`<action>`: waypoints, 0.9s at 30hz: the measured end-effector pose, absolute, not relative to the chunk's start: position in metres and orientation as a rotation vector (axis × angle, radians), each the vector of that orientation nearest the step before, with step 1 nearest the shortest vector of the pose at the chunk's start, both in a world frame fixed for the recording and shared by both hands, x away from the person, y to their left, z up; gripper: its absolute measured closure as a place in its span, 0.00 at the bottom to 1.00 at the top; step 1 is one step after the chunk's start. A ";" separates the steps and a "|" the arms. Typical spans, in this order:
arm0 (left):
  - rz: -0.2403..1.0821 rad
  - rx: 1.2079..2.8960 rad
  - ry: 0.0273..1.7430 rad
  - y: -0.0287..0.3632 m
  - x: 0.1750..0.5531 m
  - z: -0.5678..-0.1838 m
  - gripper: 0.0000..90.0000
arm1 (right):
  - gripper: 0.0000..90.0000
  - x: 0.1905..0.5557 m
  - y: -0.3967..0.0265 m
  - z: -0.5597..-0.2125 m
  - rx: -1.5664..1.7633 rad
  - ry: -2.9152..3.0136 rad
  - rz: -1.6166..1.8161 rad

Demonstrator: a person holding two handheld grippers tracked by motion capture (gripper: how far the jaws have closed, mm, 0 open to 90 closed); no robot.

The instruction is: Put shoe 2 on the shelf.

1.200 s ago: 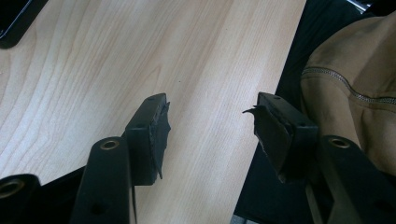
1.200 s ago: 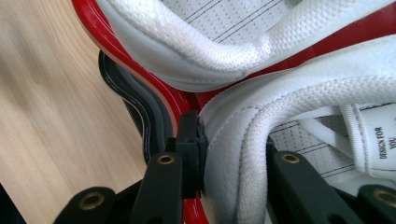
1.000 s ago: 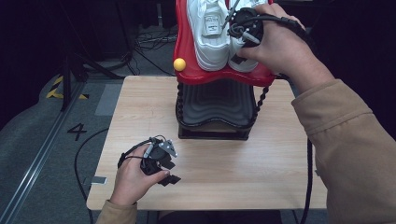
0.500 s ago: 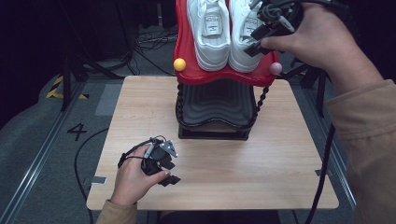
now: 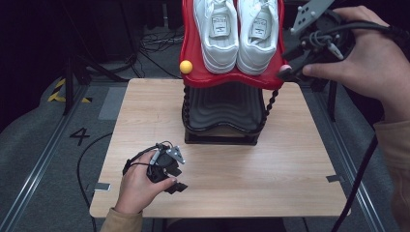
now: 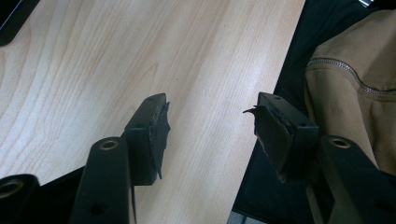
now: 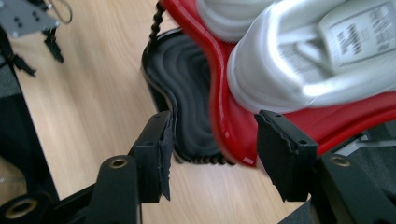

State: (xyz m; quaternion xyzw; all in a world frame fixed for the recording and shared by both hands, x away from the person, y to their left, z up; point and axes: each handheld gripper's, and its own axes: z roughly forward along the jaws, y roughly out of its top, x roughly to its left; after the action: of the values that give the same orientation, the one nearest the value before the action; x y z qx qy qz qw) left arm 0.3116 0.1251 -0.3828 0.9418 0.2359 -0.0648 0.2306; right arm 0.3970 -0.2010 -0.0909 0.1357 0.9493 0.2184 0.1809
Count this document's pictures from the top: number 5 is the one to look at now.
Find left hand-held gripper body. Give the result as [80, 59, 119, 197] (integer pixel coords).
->
[146, 143, 187, 185]

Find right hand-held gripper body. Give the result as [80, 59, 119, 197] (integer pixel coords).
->
[289, 0, 357, 68]

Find white sneaker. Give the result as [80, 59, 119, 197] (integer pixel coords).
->
[192, 0, 241, 74]
[236, 0, 280, 76]

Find red and black shoe rack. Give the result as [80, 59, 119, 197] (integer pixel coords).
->
[179, 0, 288, 146]

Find person's left hand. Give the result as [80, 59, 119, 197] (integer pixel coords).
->
[114, 150, 179, 216]

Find person's right hand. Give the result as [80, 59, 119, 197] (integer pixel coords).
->
[303, 6, 409, 123]

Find black metal stand leg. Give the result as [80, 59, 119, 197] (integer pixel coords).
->
[326, 80, 338, 123]

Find person's black pants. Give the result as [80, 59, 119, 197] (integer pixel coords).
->
[165, 217, 288, 232]

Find black tripod stand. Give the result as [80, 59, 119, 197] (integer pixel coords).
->
[62, 52, 131, 116]

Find yellow and black floor tape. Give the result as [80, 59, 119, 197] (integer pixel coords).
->
[46, 77, 94, 104]

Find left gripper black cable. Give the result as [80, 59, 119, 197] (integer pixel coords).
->
[122, 140, 175, 177]

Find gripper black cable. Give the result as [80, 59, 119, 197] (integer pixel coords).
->
[122, 140, 175, 177]
[304, 19, 410, 232]

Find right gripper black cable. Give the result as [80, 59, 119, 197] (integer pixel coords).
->
[304, 19, 410, 232]

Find black floor cable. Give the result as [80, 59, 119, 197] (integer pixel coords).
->
[75, 130, 114, 232]

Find metal floor rail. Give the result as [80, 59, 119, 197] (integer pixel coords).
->
[313, 90, 393, 232]
[0, 84, 89, 232]

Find bundle of floor cables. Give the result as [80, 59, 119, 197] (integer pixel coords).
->
[137, 27, 186, 80]

